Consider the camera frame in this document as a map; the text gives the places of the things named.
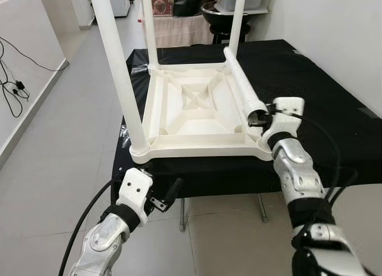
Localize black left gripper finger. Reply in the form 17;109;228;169
163;177;184;208

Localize black table cloth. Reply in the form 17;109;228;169
110;39;382;199

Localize clear tape patch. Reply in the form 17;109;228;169
118;124;133;148
128;49;150;73

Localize black metal bowl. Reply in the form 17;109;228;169
201;1;251;26

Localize beige table cover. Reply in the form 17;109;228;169
140;13;218;48

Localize black bag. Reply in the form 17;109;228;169
173;0;204;17

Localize red printed box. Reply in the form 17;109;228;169
152;0;175;17

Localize white fridge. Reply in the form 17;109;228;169
107;0;131;17

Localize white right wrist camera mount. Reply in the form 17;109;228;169
263;97;306;148

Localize black looping power cable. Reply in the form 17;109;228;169
0;40;30;118

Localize thin black wall cable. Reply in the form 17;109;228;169
0;37;69;72

